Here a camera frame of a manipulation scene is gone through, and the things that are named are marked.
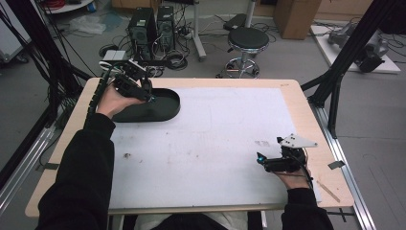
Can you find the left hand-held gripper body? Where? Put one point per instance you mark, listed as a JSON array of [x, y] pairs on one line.
[[129, 84]]

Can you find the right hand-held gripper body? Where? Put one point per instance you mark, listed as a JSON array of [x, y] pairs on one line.
[[287, 159]]

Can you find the black oval tray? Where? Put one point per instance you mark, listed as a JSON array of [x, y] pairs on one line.
[[159, 108]]

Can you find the person's right hand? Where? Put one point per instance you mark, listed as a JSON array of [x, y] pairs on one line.
[[295, 180]]

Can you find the person's left hand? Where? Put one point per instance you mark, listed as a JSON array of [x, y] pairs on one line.
[[113, 103]]

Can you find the small grey box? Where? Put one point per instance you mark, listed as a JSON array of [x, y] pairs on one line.
[[114, 55]]

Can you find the grey tape piece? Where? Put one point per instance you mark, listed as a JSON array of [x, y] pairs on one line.
[[336, 165]]

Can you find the thin wooden stick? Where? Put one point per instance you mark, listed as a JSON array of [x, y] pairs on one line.
[[328, 191]]

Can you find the large black computer tower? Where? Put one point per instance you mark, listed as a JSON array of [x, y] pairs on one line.
[[142, 32]]

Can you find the white table mat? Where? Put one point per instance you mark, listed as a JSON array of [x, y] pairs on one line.
[[207, 143]]

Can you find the slim black computer tower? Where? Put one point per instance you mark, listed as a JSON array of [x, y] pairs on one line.
[[166, 28]]

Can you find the white metal table leg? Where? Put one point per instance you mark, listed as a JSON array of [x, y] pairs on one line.
[[198, 35]]

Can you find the clear plastic bag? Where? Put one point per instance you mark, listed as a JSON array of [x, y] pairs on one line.
[[87, 25]]

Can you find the round white table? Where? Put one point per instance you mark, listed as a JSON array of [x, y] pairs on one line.
[[68, 5]]

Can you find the black round stool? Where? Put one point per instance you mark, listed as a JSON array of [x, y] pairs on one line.
[[248, 38]]

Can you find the white floor board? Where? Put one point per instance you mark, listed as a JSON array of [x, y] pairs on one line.
[[332, 54]]

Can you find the grey and black device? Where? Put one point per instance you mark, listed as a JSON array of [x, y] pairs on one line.
[[372, 54]]

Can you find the brown cardboard box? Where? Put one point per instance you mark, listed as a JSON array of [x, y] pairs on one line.
[[297, 19]]

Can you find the black metal frame stand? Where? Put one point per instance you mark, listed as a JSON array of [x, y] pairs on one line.
[[344, 64], [48, 48]]

